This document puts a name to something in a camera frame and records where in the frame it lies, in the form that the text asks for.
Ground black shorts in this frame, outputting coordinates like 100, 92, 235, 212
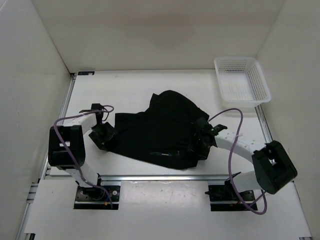
107, 90, 209, 170

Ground white plastic basket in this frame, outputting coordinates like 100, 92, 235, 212
214, 56, 272, 110

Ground aluminium frame rail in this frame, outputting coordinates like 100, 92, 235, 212
14, 72, 313, 240

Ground small dark label sticker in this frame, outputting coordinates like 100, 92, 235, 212
77, 71, 95, 76

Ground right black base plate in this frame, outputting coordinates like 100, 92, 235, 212
205, 185, 248, 212

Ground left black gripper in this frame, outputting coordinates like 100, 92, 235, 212
89, 121, 119, 151

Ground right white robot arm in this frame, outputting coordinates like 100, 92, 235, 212
191, 117, 298, 200

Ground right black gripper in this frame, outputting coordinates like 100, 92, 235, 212
186, 132, 211, 161

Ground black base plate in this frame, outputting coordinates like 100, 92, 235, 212
73, 185, 121, 210
205, 185, 248, 212

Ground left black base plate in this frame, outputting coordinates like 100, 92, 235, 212
73, 185, 121, 210

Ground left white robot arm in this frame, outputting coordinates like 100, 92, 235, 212
48, 103, 118, 200

